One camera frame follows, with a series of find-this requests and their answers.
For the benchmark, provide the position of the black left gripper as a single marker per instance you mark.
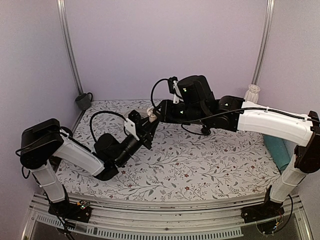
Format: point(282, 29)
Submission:
point(144, 133)

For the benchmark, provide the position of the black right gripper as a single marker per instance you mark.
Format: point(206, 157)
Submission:
point(165, 110)

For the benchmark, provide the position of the white earbuds charging case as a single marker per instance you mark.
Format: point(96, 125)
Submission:
point(151, 116)

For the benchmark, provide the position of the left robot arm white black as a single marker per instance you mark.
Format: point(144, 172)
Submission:
point(48, 139)

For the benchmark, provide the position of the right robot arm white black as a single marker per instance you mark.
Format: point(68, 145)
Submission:
point(237, 114)

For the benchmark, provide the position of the black earbud case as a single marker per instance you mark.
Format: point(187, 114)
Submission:
point(205, 131)

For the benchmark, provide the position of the floral patterned table mat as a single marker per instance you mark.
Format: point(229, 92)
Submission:
point(182, 165)

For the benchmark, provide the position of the white ribbed vase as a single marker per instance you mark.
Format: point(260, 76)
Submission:
point(252, 94)

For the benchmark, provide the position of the grey mug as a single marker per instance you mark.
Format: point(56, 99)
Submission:
point(84, 101)

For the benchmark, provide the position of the teal cylinder roll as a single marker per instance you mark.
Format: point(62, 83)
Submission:
point(278, 151)

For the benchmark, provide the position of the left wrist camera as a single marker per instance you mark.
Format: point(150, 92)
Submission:
point(132, 118)

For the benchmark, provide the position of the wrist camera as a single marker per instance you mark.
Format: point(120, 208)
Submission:
point(173, 89)
point(132, 118)

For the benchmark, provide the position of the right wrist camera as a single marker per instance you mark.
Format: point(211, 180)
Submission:
point(173, 89)

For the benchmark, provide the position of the aluminium front rail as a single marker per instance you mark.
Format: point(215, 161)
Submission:
point(217, 219)

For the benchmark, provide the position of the right aluminium frame post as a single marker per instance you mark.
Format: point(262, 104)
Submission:
point(270, 4)

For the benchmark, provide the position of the aluminium frame post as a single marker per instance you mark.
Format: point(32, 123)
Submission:
point(270, 4)
point(62, 14)

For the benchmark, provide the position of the left aluminium frame post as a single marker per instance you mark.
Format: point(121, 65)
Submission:
point(62, 14)

